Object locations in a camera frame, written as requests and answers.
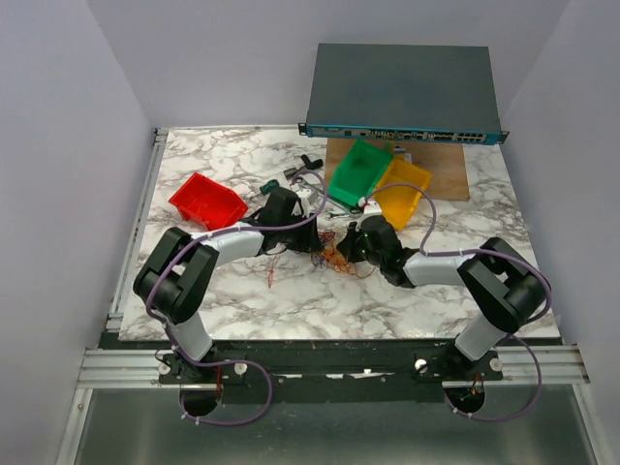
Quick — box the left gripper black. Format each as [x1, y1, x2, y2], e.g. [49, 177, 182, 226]
[278, 211, 323, 254]

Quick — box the orange cable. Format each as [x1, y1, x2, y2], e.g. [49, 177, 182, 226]
[261, 232, 379, 288]

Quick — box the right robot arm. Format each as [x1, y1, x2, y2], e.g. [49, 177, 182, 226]
[336, 215, 551, 380]

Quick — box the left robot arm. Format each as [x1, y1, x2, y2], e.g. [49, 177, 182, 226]
[133, 187, 325, 383]

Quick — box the small silver wrench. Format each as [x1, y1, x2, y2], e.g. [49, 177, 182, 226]
[326, 212, 351, 221]

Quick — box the silver ratchet wrench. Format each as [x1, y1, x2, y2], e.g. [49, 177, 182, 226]
[294, 177, 360, 215]

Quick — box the yellow plastic bin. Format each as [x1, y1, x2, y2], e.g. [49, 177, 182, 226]
[373, 157, 432, 231]

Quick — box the green plastic bin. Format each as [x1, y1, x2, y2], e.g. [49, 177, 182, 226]
[328, 140, 393, 206]

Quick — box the red plastic bin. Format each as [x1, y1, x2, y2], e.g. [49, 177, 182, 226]
[169, 172, 248, 231]

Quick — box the wooden board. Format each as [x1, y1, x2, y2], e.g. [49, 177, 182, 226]
[325, 139, 470, 202]

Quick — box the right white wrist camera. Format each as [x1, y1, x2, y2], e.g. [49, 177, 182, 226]
[357, 197, 383, 221]

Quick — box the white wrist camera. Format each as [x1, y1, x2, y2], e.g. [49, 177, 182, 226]
[293, 187, 319, 217]
[357, 197, 383, 221]

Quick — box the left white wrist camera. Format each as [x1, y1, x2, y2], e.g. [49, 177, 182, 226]
[293, 187, 319, 217]

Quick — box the green handled screwdriver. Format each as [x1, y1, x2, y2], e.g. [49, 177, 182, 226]
[253, 178, 280, 198]

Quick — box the black T-handle tool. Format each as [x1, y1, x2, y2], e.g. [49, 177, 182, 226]
[283, 154, 324, 180]

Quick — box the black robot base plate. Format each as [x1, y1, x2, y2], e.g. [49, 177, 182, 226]
[96, 338, 563, 406]

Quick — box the blue network switch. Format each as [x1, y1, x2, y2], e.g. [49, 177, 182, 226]
[297, 44, 509, 145]

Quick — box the aluminium frame rail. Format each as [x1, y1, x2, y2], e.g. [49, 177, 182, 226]
[77, 346, 590, 389]

